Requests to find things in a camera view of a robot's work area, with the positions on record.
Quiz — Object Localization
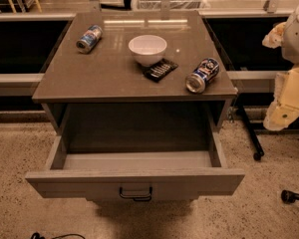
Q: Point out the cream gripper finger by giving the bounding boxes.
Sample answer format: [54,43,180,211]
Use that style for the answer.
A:
[263,102,299,131]
[262,22,286,49]

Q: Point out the blue pepsi can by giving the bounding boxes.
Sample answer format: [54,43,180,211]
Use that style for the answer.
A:
[185,58,219,94]

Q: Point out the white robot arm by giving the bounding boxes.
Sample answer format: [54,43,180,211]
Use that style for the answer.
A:
[262,5,299,131]

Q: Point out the grey drawer cabinet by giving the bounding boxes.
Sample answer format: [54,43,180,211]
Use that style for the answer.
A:
[33,11,237,128]

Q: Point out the blue red soda can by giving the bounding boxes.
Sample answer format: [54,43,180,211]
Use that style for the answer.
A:
[76,25,103,54]

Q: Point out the open grey top drawer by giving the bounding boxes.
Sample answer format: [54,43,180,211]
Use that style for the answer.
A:
[25,104,246,203]

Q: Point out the black stand leg with caster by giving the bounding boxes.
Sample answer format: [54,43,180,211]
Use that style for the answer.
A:
[237,104,264,161]

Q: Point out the black caster leg right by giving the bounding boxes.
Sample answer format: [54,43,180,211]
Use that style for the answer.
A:
[281,190,299,203]

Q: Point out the white bowl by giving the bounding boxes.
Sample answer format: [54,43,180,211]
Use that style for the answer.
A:
[129,35,167,67]

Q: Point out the white wire basket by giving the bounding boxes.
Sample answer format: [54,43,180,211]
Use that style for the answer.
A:
[132,0,210,11]

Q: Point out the black drawer handle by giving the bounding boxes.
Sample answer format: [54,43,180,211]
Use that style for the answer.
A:
[119,187,152,202]

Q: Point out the black cable on floor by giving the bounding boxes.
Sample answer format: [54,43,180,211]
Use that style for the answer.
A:
[30,232,87,239]

